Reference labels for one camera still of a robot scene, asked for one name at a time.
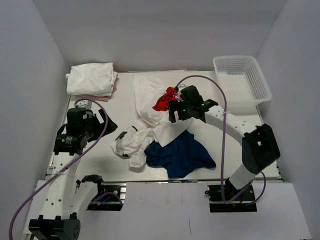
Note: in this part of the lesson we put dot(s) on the folded white t-shirt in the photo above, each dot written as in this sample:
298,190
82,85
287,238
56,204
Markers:
96,79

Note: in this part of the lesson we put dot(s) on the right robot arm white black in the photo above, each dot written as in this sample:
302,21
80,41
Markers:
259,148

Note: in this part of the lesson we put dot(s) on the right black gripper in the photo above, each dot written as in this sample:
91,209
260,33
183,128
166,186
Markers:
175,105

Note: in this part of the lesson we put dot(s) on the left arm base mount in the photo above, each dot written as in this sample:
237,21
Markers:
107,197

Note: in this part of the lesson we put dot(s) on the folded pink t-shirt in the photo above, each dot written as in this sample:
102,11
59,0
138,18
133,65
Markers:
102,98

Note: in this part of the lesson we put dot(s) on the white plastic basket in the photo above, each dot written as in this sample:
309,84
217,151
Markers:
242,81

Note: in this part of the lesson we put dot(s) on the blue mickey t-shirt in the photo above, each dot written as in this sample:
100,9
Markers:
180,157

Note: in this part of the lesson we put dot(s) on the white t-shirt red print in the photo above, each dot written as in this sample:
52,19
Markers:
147,91

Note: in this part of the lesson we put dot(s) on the white t-shirt black print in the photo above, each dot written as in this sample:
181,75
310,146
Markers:
132,143

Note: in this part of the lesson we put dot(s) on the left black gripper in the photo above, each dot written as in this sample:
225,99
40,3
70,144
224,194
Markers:
93,117

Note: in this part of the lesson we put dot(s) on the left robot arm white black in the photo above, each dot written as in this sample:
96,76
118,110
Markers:
67,196

